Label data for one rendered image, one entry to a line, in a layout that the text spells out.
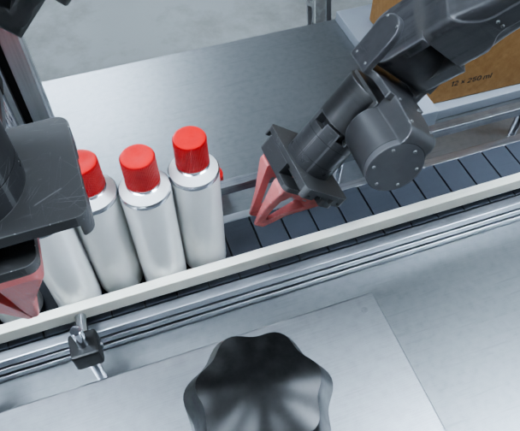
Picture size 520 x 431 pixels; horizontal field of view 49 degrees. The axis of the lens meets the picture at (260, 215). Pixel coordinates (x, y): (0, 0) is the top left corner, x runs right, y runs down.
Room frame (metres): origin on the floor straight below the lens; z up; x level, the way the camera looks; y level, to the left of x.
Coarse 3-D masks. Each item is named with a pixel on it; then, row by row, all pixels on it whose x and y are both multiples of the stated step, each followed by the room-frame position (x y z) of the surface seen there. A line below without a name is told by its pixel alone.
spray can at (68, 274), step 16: (48, 240) 0.30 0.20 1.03; (64, 240) 0.31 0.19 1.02; (48, 256) 0.30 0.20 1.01; (64, 256) 0.31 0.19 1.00; (80, 256) 0.32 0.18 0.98; (48, 272) 0.30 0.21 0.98; (64, 272) 0.30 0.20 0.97; (80, 272) 0.31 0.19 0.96; (48, 288) 0.31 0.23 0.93; (64, 288) 0.30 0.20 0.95; (80, 288) 0.31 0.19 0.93; (96, 288) 0.32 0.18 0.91; (64, 304) 0.30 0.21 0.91
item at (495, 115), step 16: (480, 112) 0.55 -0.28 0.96; (496, 112) 0.55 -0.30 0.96; (512, 112) 0.55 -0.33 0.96; (432, 128) 0.52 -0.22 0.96; (448, 128) 0.52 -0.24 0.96; (464, 128) 0.53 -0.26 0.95; (352, 160) 0.48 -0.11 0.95; (240, 176) 0.44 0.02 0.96; (256, 176) 0.44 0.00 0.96; (224, 192) 0.42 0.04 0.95
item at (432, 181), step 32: (480, 160) 0.54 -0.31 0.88; (512, 160) 0.54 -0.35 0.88; (352, 192) 0.48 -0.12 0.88; (384, 192) 0.48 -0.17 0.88; (416, 192) 0.48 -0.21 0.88; (448, 192) 0.48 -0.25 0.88; (512, 192) 0.48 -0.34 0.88; (224, 224) 0.43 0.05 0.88; (288, 224) 0.43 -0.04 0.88; (320, 224) 0.43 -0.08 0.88; (416, 224) 0.43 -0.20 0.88; (192, 288) 0.34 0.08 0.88; (96, 320) 0.30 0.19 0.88
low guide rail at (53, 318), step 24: (456, 192) 0.46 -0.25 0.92; (480, 192) 0.46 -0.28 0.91; (384, 216) 0.42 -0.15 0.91; (408, 216) 0.42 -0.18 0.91; (288, 240) 0.38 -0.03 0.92; (312, 240) 0.38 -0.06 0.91; (336, 240) 0.39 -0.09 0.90; (216, 264) 0.35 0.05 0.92; (240, 264) 0.35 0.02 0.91; (144, 288) 0.32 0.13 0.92; (168, 288) 0.32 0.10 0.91; (48, 312) 0.29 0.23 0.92; (72, 312) 0.29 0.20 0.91; (96, 312) 0.30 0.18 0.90; (0, 336) 0.26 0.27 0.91; (24, 336) 0.27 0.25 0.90
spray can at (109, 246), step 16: (80, 160) 0.35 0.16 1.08; (96, 160) 0.35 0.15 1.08; (96, 176) 0.35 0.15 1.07; (96, 192) 0.34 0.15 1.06; (112, 192) 0.35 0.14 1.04; (96, 208) 0.33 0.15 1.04; (112, 208) 0.34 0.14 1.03; (96, 224) 0.33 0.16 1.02; (112, 224) 0.34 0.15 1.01; (96, 240) 0.33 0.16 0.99; (112, 240) 0.33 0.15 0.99; (128, 240) 0.35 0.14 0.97; (96, 256) 0.33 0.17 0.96; (112, 256) 0.33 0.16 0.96; (128, 256) 0.34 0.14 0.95; (96, 272) 0.34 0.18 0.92; (112, 272) 0.33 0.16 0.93; (128, 272) 0.34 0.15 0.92; (112, 288) 0.33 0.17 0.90
